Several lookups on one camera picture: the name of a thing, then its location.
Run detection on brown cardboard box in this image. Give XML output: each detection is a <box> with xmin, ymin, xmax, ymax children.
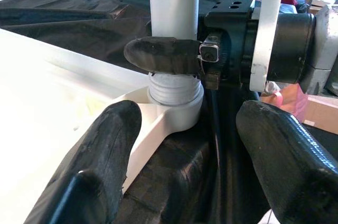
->
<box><xmin>302</xmin><ymin>94</ymin><xmax>338</xmax><ymax>129</ymax></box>

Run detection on black plastic table cover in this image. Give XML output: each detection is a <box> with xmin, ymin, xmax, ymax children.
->
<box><xmin>0</xmin><ymin>0</ymin><xmax>338</xmax><ymax>224</ymax></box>

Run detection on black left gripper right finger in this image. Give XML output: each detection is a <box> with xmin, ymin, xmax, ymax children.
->
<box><xmin>236</xmin><ymin>99</ymin><xmax>338</xmax><ymax>224</ymax></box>

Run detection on pink plastic bag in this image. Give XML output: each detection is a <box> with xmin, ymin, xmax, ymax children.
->
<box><xmin>260</xmin><ymin>81</ymin><xmax>309</xmax><ymax>122</ymax></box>

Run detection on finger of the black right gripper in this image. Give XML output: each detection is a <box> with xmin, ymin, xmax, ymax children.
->
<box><xmin>124</xmin><ymin>36</ymin><xmax>202</xmax><ymax>74</ymax></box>

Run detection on white plastic table top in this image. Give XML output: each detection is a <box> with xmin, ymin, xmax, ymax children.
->
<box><xmin>0</xmin><ymin>28</ymin><xmax>205</xmax><ymax>224</ymax></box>

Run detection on white plastic table leg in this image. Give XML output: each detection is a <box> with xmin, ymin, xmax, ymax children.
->
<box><xmin>147</xmin><ymin>0</ymin><xmax>204</xmax><ymax>106</ymax></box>

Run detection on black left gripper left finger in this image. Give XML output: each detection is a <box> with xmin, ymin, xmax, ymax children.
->
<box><xmin>22</xmin><ymin>100</ymin><xmax>143</xmax><ymax>224</ymax></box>

